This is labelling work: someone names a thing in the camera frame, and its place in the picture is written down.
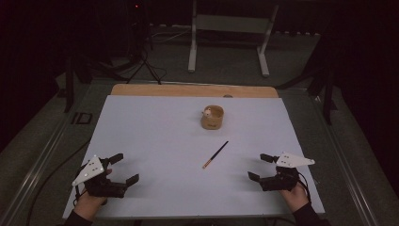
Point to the wooden table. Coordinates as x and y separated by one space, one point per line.
175 90

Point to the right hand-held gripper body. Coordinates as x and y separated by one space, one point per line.
284 177

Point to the person's right hand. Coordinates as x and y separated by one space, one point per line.
295 199

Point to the person's left hand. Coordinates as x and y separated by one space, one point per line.
87 205

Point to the white table mat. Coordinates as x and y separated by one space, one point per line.
175 150

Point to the white metal stand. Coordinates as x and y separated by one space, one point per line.
230 23

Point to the small white figurine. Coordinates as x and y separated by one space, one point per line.
207 112

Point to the dark stand leg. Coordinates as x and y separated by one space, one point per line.
327 100
69 91

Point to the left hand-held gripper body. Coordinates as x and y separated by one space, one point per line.
99 183

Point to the round wooden pen holder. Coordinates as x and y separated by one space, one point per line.
213 122

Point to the black tripod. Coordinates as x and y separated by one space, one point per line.
144 62

